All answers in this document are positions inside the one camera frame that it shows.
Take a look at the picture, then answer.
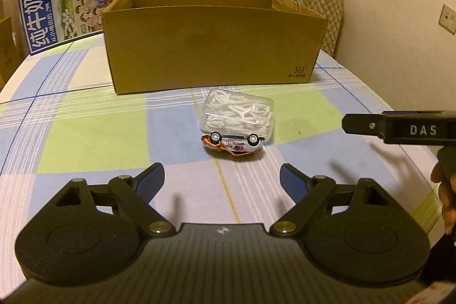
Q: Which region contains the quilted beige chair back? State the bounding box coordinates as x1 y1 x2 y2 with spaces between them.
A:
272 0 346 57

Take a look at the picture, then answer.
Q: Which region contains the cardboard box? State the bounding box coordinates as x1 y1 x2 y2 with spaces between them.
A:
102 0 328 95

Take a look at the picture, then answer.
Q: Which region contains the beige wall outlet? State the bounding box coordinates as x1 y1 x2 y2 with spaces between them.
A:
438 3 456 34

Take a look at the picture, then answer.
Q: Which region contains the blue illustrated milk carton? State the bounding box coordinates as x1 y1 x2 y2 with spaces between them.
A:
16 0 120 57

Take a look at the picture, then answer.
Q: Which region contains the person's right hand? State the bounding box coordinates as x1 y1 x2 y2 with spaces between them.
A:
430 162 456 235

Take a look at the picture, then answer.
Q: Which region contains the clear box of floss picks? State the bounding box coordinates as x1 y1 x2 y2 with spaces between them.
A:
199 87 277 143

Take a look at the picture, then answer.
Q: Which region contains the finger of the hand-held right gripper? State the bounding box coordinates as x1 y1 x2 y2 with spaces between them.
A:
341 113 386 141

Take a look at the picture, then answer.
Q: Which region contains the brown cardboard carton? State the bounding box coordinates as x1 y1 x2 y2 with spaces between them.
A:
0 15 21 85

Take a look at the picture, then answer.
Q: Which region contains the toy car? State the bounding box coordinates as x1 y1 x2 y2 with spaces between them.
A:
201 132 265 161

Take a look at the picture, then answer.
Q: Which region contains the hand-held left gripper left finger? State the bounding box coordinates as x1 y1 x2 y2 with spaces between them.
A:
53 162 177 238

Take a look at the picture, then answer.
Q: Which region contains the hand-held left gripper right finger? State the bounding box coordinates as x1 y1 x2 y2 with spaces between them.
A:
269 163 392 238

